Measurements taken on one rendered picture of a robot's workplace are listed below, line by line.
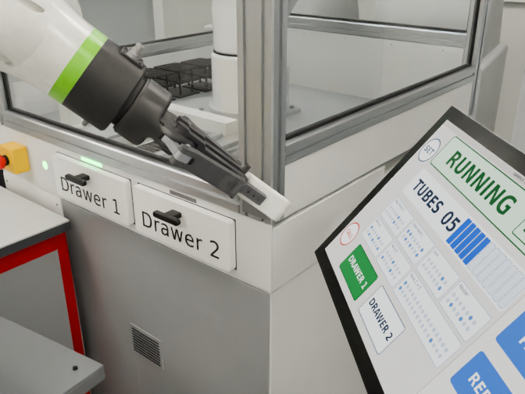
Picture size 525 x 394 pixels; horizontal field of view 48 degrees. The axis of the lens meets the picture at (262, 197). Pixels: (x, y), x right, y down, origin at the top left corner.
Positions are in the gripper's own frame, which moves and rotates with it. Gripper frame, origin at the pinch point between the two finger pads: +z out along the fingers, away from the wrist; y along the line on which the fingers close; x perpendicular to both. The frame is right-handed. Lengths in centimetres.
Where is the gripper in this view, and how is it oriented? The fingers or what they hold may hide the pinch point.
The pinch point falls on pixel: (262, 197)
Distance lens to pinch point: 75.3
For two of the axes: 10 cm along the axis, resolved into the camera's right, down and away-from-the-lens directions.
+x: -6.3, 7.3, 2.5
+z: 7.7, 5.5, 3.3
